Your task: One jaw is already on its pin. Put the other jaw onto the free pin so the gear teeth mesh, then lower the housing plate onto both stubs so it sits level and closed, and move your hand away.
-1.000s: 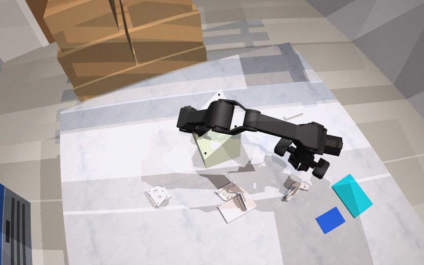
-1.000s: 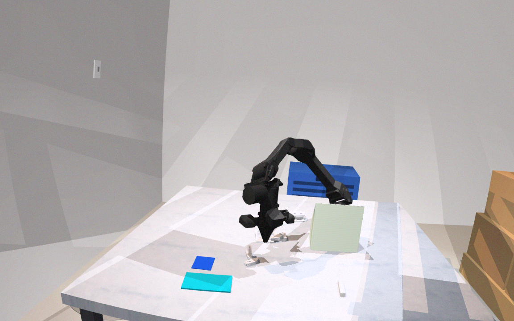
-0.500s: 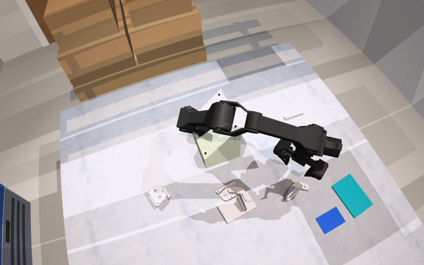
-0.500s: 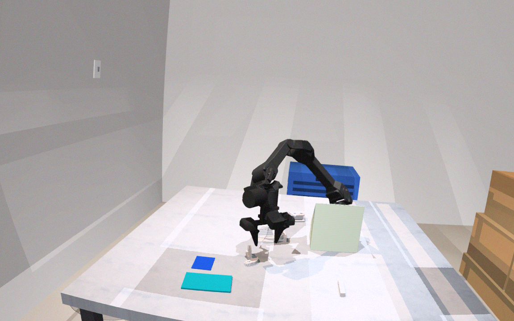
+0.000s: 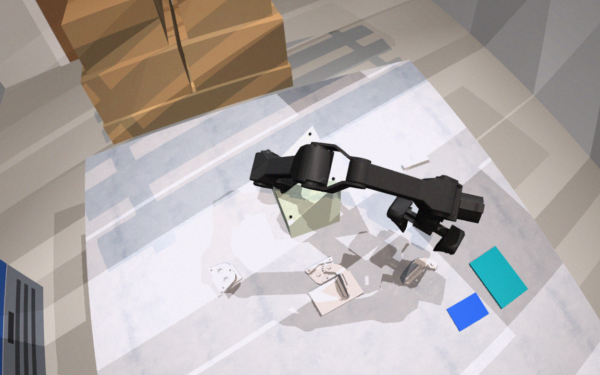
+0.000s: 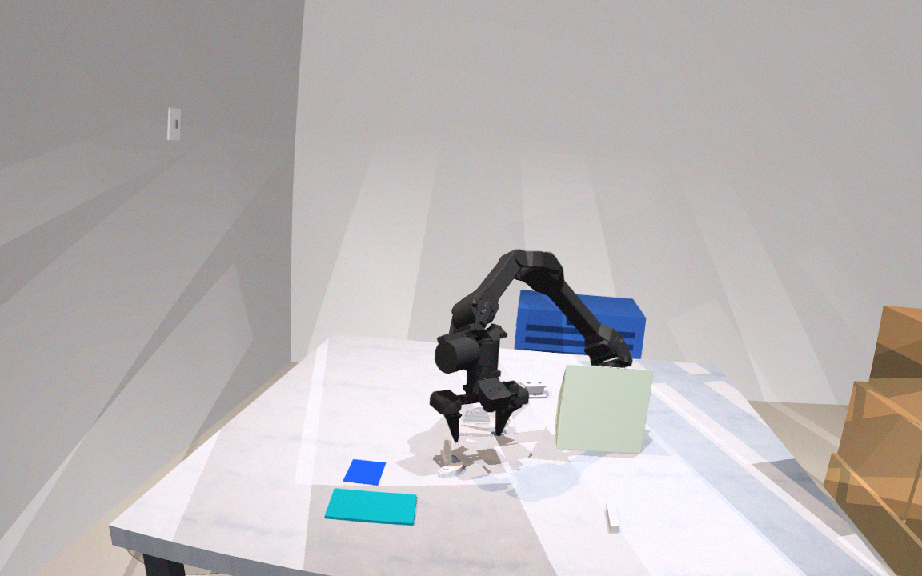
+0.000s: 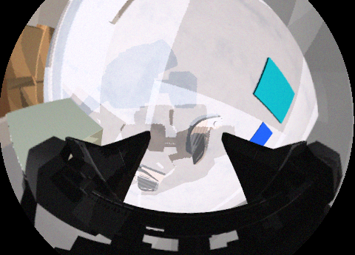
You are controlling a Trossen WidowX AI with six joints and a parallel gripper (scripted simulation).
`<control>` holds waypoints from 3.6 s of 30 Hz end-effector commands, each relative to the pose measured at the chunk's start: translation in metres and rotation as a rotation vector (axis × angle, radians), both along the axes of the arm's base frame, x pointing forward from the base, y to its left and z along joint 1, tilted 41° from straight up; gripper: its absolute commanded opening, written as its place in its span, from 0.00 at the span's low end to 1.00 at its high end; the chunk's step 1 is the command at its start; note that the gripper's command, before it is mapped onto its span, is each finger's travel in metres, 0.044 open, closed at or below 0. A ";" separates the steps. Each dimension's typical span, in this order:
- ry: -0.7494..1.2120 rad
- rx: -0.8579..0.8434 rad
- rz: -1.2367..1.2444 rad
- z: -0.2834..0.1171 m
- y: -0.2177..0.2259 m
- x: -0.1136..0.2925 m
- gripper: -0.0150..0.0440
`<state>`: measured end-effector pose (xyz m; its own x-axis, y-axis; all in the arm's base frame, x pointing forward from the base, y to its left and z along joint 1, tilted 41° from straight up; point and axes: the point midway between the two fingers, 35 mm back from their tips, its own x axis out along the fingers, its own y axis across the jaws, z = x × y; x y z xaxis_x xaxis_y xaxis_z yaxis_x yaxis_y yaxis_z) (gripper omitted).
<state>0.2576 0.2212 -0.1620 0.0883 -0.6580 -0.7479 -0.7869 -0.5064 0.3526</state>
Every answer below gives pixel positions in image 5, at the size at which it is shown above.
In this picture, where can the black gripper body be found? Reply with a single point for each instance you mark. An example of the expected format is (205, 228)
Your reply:
(452, 237)

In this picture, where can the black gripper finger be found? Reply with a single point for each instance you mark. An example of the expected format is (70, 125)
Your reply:
(402, 224)
(437, 247)

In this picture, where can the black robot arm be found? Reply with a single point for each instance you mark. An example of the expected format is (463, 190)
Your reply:
(439, 197)

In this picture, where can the white flat bar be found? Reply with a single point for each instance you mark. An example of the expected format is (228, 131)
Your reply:
(414, 163)

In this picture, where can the teal rectangular plate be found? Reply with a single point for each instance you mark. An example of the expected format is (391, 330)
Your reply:
(498, 277)

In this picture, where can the blue rectangular plate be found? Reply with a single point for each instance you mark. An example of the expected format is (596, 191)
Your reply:
(467, 312)

